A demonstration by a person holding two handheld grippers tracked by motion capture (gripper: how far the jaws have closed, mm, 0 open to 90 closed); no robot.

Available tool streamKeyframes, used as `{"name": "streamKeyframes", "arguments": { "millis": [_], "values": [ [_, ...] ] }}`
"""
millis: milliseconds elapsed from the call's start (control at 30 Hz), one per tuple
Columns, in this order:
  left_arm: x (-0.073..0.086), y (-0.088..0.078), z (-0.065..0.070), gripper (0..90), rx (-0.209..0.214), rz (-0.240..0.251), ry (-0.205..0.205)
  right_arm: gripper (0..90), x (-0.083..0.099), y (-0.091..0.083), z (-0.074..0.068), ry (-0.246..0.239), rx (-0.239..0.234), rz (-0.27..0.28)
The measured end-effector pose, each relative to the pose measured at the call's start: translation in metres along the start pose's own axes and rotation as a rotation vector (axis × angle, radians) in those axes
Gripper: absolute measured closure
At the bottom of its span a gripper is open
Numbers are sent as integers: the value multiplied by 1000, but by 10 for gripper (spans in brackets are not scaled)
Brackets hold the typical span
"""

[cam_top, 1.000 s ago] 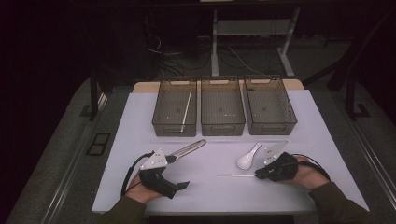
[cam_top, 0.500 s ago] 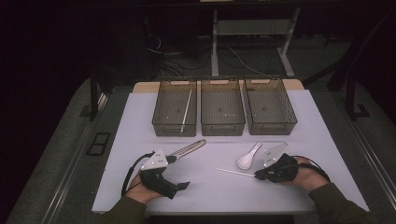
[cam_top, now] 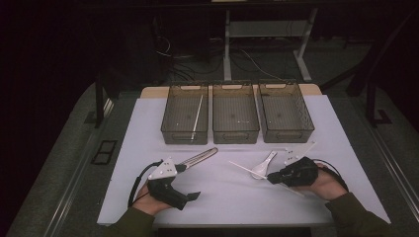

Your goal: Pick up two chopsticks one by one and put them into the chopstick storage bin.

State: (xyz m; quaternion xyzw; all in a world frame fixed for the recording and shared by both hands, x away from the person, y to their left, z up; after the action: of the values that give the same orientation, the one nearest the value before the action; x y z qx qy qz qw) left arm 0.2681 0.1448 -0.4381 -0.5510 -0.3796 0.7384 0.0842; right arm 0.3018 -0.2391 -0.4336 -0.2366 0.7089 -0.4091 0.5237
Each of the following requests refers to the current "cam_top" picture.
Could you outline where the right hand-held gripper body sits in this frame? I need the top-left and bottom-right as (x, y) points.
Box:
(276, 141), (319, 188)

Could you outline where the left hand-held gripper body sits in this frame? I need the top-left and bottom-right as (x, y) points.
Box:
(146, 157), (189, 211)

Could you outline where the white ceramic spoon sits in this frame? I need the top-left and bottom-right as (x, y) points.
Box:
(250, 150), (279, 181)

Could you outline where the white chopstick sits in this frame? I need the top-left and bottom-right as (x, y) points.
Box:
(191, 94), (205, 140)
(228, 160), (306, 198)

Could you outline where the brown translucent plastic basket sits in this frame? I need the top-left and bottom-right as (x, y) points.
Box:
(257, 80), (315, 144)
(160, 83), (210, 146)
(211, 82), (261, 145)

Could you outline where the person's left hand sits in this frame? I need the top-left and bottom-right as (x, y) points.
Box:
(131, 182), (172, 216)

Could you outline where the person's right hand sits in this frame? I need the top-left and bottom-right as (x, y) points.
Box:
(295, 162), (347, 201)

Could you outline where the white table mat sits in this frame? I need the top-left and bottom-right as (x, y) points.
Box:
(97, 94), (392, 228)

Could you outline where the black metal stand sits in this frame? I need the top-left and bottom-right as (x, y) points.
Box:
(345, 78), (393, 128)

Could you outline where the left hand-held gripper black cable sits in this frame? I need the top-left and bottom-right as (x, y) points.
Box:
(127, 160), (164, 208)

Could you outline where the hand-held gripper black cable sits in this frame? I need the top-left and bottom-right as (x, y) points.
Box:
(127, 160), (164, 208)
(312, 158), (350, 193)

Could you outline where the right hand-held gripper black cable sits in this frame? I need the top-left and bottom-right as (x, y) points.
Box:
(312, 158), (350, 193)

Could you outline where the metal floor rail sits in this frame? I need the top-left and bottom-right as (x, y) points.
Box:
(42, 98), (115, 237)
(369, 126), (419, 213)

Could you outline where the bundle of black floor cables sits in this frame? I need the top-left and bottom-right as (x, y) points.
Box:
(154, 34), (225, 83)

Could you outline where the white floor cable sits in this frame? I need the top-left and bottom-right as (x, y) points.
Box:
(239, 48), (285, 81)

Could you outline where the white metal desk frame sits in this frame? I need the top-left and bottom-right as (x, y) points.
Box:
(222, 8), (319, 83)

